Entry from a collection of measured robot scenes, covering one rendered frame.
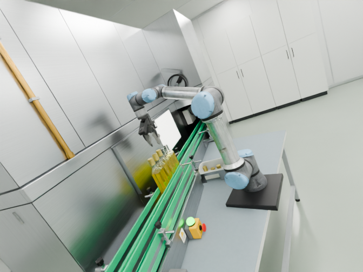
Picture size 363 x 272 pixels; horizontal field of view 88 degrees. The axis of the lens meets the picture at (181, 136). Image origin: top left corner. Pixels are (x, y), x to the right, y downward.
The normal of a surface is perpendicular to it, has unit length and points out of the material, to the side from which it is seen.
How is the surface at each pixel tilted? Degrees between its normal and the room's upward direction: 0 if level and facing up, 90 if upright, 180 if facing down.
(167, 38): 90
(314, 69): 90
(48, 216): 90
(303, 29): 90
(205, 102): 81
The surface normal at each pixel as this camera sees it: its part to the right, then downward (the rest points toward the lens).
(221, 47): -0.28, 0.39
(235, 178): -0.45, 0.54
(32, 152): 0.87, -0.28
